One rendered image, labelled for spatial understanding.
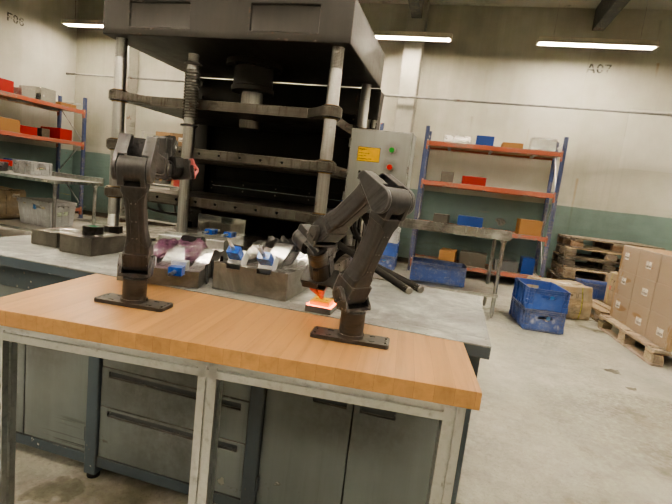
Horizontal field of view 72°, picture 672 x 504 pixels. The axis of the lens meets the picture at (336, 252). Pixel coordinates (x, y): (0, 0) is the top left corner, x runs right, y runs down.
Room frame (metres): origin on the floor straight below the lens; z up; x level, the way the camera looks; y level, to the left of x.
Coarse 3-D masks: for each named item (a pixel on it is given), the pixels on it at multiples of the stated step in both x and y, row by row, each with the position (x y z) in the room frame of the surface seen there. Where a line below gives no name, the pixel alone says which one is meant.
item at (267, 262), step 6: (258, 246) 1.39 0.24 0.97; (258, 252) 1.43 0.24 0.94; (264, 252) 1.43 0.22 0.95; (270, 252) 1.43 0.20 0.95; (258, 258) 1.42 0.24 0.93; (264, 258) 1.42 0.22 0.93; (270, 258) 1.43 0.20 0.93; (276, 258) 1.47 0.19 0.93; (264, 264) 1.44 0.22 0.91; (270, 264) 1.44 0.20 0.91; (276, 264) 1.47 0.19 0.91; (264, 270) 1.45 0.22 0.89; (270, 270) 1.44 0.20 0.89
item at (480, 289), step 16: (400, 224) 4.89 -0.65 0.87; (416, 224) 4.86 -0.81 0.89; (432, 224) 4.83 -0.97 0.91; (448, 224) 4.80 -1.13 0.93; (400, 272) 5.53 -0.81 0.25; (496, 272) 4.77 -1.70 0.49; (448, 288) 4.84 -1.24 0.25; (464, 288) 4.93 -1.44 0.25; (480, 288) 5.02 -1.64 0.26; (496, 288) 4.76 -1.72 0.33
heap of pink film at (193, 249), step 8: (160, 240) 1.64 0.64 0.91; (168, 240) 1.64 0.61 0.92; (176, 240) 1.67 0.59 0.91; (184, 240) 1.80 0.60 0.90; (200, 240) 1.67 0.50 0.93; (160, 248) 1.60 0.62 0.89; (168, 248) 1.61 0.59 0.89; (192, 248) 1.62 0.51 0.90; (200, 248) 1.63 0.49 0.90; (208, 248) 1.73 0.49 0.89; (160, 256) 1.58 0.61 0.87; (184, 256) 1.60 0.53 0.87; (192, 256) 1.59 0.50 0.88
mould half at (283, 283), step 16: (304, 256) 1.68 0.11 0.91; (224, 272) 1.47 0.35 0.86; (240, 272) 1.46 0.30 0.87; (256, 272) 1.44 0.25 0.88; (272, 272) 1.43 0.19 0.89; (288, 272) 1.44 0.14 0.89; (224, 288) 1.47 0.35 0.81; (240, 288) 1.46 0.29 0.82; (256, 288) 1.44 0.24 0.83; (272, 288) 1.43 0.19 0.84; (288, 288) 1.43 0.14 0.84; (304, 288) 1.60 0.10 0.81
